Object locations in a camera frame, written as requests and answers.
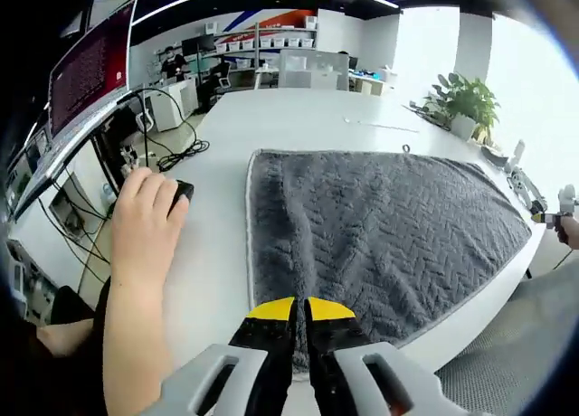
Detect large green potted plant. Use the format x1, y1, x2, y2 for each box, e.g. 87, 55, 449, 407
423, 71, 502, 131

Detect large bright window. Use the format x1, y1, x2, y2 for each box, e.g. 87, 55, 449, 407
488, 13, 579, 236

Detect black and white headset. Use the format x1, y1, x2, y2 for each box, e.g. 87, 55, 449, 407
479, 144, 510, 165

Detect dark grey plush towel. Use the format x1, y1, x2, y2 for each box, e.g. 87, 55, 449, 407
243, 143, 534, 375

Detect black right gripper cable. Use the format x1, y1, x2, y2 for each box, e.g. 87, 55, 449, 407
553, 248, 579, 272

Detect black cable bundle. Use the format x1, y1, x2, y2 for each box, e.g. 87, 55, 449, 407
129, 87, 212, 174

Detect person's right hand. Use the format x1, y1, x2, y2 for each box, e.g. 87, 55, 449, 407
555, 215, 579, 248

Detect black laptop stand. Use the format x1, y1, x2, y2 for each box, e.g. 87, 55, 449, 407
91, 102, 138, 196

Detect white office chair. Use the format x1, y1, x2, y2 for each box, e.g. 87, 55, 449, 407
135, 111, 156, 136

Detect open laptop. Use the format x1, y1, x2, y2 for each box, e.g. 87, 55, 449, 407
7, 0, 139, 222

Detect storage shelf with white bins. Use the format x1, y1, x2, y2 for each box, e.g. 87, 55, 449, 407
197, 19, 318, 58

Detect white cabinet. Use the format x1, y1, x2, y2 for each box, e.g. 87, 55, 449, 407
147, 78, 199, 133

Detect white jointed device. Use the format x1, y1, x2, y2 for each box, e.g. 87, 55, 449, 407
505, 138, 549, 210

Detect grey desk partition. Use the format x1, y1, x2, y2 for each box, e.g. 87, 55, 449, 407
277, 48, 351, 91

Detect white plant pot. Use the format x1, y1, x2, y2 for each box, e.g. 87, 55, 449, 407
449, 112, 479, 142

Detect black computer mouse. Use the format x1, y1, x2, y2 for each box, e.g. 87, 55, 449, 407
166, 179, 196, 219

